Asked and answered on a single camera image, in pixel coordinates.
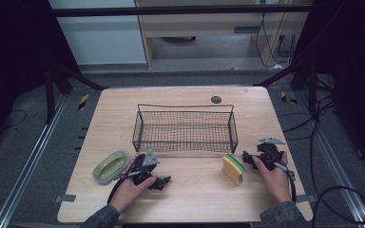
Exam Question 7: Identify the person's right hand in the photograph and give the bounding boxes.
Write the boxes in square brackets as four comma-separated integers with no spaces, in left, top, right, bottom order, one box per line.
[251,151,293,205]

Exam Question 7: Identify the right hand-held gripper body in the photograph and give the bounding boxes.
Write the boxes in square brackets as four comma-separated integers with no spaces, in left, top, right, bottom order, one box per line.
[256,136,287,172]

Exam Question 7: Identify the aluminium floor rail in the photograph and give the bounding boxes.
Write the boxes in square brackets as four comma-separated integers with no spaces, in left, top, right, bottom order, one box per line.
[0,94,68,228]
[297,90,365,228]

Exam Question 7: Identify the person's left hand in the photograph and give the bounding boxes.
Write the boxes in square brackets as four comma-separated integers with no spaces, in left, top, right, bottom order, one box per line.
[108,176,158,215]

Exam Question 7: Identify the light wooden desk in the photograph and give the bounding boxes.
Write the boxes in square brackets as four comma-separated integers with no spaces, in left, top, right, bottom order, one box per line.
[134,0,315,69]

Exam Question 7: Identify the black metal stand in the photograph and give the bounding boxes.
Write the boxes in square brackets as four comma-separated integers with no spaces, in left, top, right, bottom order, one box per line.
[43,61,109,125]
[253,58,318,116]

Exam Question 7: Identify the grey tape strip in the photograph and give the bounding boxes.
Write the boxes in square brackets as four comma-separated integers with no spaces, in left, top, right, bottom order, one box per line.
[53,193,77,204]
[296,193,317,204]

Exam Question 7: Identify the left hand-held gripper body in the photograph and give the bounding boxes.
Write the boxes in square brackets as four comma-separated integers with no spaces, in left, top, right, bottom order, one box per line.
[129,149,161,186]

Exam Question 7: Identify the yellow green sponge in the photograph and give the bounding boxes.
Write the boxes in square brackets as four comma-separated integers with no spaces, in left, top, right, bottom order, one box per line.
[221,153,246,187]

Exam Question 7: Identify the black wire mesh basket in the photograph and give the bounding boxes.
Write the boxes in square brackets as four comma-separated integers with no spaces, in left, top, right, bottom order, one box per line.
[131,104,240,155]

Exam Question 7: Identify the left hand-held gripper cable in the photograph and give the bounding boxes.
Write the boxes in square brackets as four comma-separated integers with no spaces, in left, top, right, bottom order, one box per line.
[106,170,143,204]

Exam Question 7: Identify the black horizontal frame bar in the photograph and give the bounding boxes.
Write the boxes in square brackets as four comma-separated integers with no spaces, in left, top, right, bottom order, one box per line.
[51,4,314,18]

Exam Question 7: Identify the white cabinet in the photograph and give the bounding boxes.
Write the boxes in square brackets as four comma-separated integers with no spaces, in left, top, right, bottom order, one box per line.
[48,0,148,67]

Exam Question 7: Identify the right hand-held gripper cable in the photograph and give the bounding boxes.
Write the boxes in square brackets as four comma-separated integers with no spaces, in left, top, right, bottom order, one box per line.
[273,161,298,204]

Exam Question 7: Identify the hand-held gripper cable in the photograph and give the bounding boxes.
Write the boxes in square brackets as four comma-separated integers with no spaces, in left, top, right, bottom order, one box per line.
[106,170,143,204]
[273,161,298,204]

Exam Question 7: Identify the long black floor cable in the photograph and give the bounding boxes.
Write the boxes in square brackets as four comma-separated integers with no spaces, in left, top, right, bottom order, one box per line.
[278,94,338,183]

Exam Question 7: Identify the black cables behind desk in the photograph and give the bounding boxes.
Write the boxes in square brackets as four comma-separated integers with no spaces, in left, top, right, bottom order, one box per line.
[254,11,299,68]

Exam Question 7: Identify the yellow black striped tape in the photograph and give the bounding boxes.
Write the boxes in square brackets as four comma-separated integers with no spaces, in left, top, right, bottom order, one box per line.
[77,93,90,111]
[279,90,299,105]

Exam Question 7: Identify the thin black floor cable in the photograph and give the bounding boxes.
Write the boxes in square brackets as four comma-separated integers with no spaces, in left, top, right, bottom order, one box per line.
[0,108,29,130]

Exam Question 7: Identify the black curtain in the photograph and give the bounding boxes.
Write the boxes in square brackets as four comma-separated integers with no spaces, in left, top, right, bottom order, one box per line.
[0,0,79,156]
[293,0,365,179]

